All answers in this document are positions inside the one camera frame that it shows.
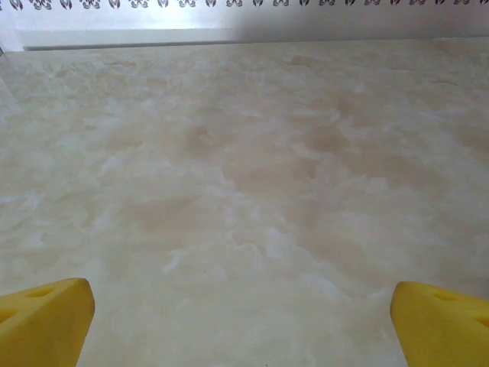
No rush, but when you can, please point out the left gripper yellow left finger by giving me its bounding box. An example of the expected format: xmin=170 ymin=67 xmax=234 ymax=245
xmin=0 ymin=278 xmax=96 ymax=367

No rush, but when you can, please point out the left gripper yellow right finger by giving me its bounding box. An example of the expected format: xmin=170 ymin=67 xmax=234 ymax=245
xmin=390 ymin=281 xmax=489 ymax=367

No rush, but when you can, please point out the aluminium frame crossbar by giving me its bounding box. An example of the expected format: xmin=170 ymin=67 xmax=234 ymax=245
xmin=0 ymin=28 xmax=489 ymax=53

